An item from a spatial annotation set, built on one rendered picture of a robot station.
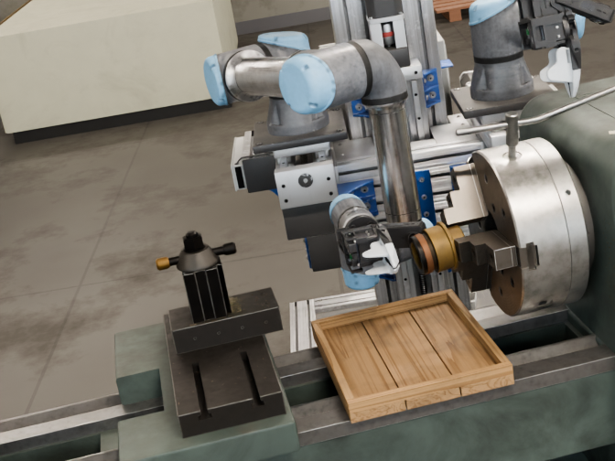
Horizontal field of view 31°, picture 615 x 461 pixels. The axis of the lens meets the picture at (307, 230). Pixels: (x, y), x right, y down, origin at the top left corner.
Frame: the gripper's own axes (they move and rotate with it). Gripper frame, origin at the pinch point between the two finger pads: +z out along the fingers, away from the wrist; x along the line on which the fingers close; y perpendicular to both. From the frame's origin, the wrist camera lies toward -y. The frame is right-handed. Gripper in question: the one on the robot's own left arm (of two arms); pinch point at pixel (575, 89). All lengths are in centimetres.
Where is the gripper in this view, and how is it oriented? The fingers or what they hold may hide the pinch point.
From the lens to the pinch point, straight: 206.3
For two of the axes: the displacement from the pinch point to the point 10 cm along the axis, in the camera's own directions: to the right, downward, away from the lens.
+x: 1.4, 1.1, -9.9
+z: 2.0, 9.7, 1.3
